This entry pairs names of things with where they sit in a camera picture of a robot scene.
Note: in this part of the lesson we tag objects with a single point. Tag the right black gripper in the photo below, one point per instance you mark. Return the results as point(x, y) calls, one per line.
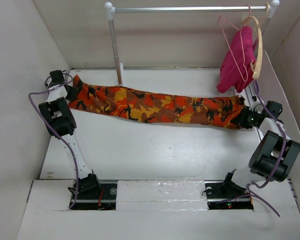
point(240, 118)

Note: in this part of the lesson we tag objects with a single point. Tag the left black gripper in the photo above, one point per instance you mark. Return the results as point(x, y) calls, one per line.
point(73, 92)

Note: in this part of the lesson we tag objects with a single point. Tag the orange camouflage trousers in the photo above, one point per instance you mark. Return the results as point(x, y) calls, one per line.
point(149, 107)

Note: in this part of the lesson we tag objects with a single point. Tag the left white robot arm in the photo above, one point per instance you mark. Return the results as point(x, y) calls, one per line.
point(61, 124)

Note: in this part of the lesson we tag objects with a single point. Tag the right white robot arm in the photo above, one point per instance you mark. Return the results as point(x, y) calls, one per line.
point(275, 155)

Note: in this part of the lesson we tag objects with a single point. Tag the beige plastic hanger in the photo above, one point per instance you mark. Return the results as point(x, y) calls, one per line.
point(259, 28)

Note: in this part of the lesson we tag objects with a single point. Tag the magenta hanging garment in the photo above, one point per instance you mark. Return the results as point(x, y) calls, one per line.
point(239, 85)

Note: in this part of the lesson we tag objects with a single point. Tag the white and silver clothes rack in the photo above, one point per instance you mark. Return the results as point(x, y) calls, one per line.
point(177, 46)

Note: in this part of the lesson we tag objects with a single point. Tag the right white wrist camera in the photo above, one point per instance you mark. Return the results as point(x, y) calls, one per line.
point(256, 105)

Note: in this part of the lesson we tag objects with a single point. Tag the aluminium side rail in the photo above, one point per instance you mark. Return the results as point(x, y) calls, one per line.
point(249, 92)

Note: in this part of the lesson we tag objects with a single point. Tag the pink wire hanger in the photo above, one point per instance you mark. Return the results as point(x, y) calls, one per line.
point(240, 54)

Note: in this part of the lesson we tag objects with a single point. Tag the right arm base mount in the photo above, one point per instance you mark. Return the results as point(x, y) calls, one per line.
point(225, 196)

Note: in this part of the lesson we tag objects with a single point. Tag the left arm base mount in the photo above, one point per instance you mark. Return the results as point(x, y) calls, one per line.
point(103, 200)

